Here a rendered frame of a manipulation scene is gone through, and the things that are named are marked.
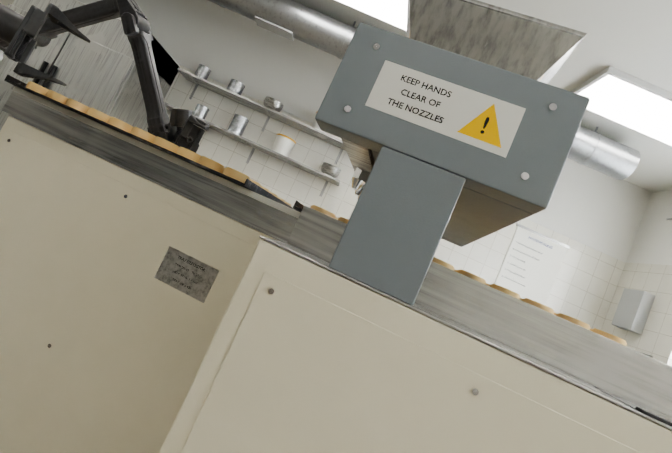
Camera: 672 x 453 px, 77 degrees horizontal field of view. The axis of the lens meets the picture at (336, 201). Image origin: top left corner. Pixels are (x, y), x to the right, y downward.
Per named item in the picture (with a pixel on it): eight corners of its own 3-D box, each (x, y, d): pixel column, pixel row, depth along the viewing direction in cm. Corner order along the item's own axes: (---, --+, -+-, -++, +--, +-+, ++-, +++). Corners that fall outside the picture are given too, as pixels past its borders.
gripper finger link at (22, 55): (78, 60, 80) (21, 30, 75) (60, 94, 79) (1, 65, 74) (78, 65, 86) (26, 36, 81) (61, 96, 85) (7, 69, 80)
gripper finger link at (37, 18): (96, 28, 81) (41, -4, 76) (78, 61, 80) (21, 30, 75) (95, 35, 86) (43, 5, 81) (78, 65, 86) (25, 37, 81)
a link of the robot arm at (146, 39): (136, 24, 146) (117, 14, 136) (151, 20, 146) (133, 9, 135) (164, 147, 150) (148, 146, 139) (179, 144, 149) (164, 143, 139)
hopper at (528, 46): (481, 189, 117) (500, 144, 119) (554, 114, 63) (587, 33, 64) (384, 151, 123) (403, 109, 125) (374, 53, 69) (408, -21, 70)
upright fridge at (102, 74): (99, 225, 482) (180, 67, 503) (47, 220, 392) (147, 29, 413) (-9, 174, 487) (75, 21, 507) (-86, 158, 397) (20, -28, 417)
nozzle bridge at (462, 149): (438, 304, 122) (482, 197, 125) (494, 344, 51) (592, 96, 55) (334, 257, 128) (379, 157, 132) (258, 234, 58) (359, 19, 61)
